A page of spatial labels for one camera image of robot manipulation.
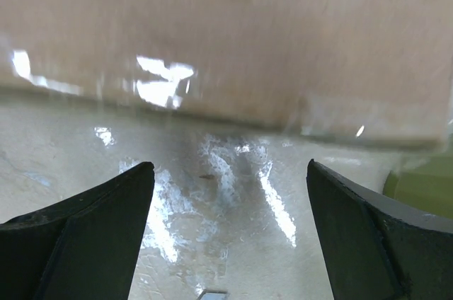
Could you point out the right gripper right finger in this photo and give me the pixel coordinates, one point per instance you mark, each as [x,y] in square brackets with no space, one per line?
[375,247]

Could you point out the brown cardboard express box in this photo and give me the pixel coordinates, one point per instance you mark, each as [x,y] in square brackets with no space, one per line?
[368,72]

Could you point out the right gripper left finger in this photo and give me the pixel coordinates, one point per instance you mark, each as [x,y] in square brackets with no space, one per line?
[83,247]

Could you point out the olive green plastic bin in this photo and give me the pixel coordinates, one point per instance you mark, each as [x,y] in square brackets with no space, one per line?
[423,182]

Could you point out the yellow utility knife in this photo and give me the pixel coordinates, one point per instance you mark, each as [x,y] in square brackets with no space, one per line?
[209,294]

